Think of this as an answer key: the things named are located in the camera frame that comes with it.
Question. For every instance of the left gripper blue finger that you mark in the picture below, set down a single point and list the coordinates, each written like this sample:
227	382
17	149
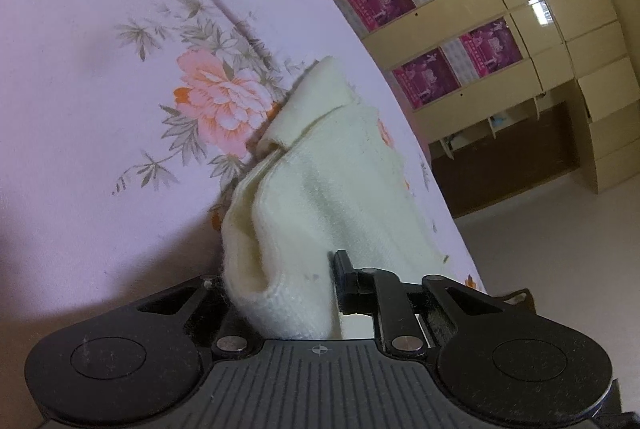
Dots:
356	289

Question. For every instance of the cream knit sweater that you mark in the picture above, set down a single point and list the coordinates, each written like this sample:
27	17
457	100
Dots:
325	181

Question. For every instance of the open corner shelf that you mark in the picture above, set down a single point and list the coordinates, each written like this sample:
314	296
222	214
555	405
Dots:
489	127

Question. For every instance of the dark wooden door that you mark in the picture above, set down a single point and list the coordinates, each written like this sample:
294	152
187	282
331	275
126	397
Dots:
529	153

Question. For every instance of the upper right magenta poster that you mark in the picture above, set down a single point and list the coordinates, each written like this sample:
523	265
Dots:
426	78

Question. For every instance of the magenta poster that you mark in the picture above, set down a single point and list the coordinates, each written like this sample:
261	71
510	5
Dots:
369	15
426	78
491	47

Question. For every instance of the lower right magenta poster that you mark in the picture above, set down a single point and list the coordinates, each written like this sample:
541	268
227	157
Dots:
491	47

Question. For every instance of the upper left magenta poster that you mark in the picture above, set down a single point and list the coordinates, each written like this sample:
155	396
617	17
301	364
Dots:
369	15

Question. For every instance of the lilac floral bedsheet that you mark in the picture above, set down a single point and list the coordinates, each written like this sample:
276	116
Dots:
124	127

